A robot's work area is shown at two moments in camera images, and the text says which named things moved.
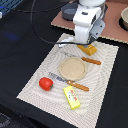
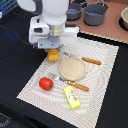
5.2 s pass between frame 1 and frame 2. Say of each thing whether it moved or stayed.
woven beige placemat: stayed
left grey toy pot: stayed
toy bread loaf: moved
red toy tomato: stayed
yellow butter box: stayed
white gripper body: moved
